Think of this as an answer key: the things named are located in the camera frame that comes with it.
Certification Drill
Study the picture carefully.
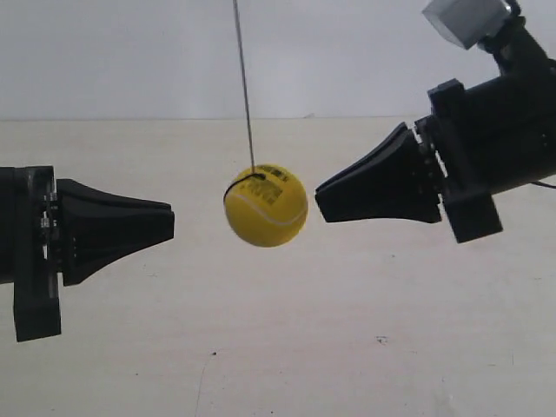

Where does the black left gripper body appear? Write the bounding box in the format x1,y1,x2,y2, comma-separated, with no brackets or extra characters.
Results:
1,166,61,342

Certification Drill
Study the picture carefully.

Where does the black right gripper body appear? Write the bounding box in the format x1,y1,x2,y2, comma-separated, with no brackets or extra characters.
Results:
416,78,555,243

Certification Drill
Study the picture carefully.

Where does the yellow tennis ball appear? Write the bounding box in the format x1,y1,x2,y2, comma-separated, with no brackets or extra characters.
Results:
222,163,309,248

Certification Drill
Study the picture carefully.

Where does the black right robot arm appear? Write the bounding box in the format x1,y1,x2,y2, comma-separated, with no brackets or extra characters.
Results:
315,1,555,243

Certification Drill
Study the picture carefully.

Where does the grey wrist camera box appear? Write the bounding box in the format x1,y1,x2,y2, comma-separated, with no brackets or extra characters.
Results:
421,0,512,50

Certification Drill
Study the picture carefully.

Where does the black hanging string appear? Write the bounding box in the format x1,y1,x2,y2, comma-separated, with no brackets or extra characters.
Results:
222,0,267,205

